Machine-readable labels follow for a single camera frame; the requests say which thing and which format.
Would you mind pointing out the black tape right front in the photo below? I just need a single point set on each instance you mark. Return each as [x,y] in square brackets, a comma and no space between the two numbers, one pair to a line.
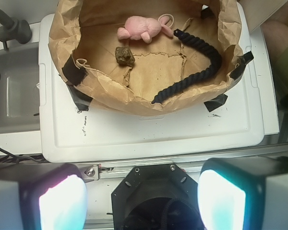
[215,103]

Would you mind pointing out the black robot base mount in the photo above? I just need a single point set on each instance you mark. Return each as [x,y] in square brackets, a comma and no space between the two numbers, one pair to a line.
[156,197]

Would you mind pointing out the grey toy faucet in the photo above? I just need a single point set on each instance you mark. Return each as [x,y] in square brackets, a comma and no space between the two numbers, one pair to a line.
[13,29]

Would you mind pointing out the pink plush bunny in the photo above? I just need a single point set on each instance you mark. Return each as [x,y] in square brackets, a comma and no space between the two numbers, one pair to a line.
[143,28]

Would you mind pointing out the black tape left rim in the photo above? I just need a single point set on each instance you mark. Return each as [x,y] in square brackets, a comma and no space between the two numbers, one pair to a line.
[75,75]

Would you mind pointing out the black tape right rim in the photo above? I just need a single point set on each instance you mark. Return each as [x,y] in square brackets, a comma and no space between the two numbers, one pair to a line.
[243,61]

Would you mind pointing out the black tape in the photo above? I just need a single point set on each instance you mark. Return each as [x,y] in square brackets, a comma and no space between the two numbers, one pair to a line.
[215,103]
[81,100]

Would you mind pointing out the grey toy sink basin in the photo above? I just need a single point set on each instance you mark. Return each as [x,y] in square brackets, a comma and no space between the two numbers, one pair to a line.
[19,95]

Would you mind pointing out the brown rock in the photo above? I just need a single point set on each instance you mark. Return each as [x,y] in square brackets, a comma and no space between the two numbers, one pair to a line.
[124,56]

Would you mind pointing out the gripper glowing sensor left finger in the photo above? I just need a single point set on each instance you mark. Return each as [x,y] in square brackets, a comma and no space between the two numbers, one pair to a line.
[42,196]

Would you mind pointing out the black tape left front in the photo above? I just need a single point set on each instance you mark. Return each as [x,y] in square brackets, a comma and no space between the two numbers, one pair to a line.
[81,100]

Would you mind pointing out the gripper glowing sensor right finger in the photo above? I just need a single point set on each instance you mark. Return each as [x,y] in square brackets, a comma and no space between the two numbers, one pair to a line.
[244,193]

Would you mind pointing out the white plastic bin lid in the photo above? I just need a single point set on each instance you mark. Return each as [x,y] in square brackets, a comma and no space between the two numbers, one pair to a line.
[101,134]

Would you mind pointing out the black tape rim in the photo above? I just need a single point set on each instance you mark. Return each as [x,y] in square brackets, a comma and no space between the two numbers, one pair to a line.
[75,75]
[243,61]

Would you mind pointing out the brown paper bag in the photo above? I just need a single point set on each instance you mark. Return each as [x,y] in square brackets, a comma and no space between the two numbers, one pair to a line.
[87,30]

